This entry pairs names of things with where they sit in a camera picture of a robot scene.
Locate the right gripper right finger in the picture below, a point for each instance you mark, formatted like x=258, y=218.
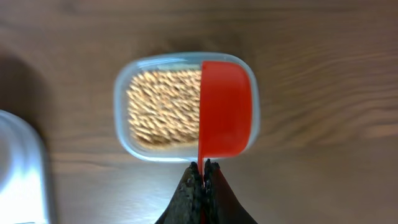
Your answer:
x=221, y=206

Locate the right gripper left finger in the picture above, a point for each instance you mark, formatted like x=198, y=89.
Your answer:
x=186, y=203

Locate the red plastic measuring scoop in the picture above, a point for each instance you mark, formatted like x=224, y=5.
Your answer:
x=225, y=111

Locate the white digital kitchen scale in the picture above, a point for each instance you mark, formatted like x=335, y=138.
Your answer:
x=24, y=187

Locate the soybeans in container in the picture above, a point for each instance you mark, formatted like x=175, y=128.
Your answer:
x=163, y=107

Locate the clear plastic container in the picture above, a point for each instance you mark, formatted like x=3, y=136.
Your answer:
x=177, y=61

